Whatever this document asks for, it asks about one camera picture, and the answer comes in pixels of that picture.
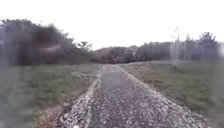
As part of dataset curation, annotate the pale lamp pole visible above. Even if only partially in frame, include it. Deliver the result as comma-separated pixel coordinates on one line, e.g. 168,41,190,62
170,27,181,68

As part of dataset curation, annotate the grey leaf-strewn asphalt path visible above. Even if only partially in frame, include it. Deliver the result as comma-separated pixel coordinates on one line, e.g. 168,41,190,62
58,63,209,128

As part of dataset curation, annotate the grass field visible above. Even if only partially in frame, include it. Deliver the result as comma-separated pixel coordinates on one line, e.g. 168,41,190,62
0,63,101,128
119,60,224,128

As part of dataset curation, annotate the wire mesh fence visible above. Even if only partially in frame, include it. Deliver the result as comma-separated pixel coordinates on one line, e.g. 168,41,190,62
169,41,224,66

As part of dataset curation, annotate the wood of trees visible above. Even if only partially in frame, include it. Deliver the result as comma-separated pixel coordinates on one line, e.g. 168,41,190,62
0,18,224,66

